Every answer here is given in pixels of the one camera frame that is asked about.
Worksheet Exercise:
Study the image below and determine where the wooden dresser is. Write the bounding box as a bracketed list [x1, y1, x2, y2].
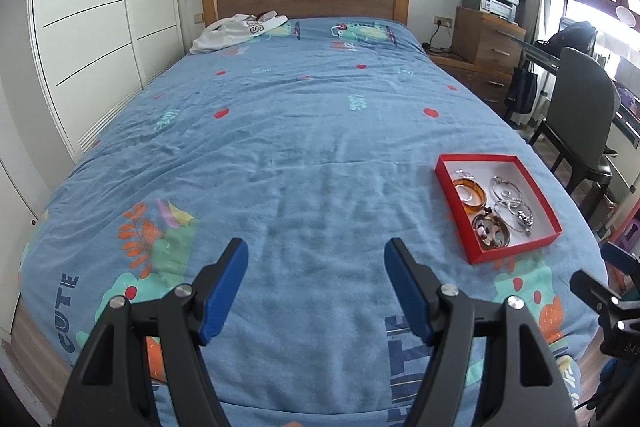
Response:
[450, 6, 527, 75]

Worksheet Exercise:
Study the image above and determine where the twisted silver bangle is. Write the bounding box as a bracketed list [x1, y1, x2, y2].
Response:
[497, 199, 535, 237]

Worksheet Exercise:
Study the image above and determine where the wooden nightstand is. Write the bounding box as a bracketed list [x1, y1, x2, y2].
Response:
[427, 52, 513, 108]

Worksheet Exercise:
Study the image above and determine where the dark hanging bag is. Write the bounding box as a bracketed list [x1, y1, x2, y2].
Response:
[506, 67, 539, 115]

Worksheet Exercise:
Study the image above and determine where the red jewelry box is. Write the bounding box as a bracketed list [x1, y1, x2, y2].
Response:
[434, 153, 563, 266]

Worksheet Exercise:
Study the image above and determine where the grey office chair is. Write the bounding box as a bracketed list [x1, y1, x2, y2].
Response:
[529, 47, 621, 218]

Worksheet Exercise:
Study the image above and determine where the black backpack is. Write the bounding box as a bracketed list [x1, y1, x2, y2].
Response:
[547, 21, 598, 58]

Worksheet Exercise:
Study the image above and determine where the amber bangle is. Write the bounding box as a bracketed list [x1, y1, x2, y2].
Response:
[452, 176, 488, 215]

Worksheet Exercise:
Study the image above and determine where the white wardrobe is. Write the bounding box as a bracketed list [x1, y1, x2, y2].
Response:
[0, 0, 185, 228]

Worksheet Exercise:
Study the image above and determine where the plain silver bangle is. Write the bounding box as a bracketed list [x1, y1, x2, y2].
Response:
[491, 176, 523, 204]

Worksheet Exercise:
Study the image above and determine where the dark brown bangle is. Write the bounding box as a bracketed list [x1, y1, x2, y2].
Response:
[472, 212, 513, 251]

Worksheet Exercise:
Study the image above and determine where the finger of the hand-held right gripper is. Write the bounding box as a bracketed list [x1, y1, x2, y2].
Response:
[570, 270, 615, 314]
[601, 243, 640, 280]

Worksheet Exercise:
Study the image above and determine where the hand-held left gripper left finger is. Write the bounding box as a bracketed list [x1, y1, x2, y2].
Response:
[57, 237, 249, 427]

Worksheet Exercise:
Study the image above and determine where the blue printed blanket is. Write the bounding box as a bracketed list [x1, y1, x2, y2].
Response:
[20, 17, 608, 427]

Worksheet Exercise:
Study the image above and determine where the glass desk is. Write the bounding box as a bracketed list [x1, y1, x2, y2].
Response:
[520, 37, 640, 150]

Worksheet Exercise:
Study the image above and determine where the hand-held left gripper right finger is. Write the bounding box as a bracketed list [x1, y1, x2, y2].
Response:
[383, 238, 578, 427]

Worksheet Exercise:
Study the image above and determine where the white garment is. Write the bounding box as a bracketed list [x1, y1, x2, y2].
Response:
[189, 10, 290, 54]

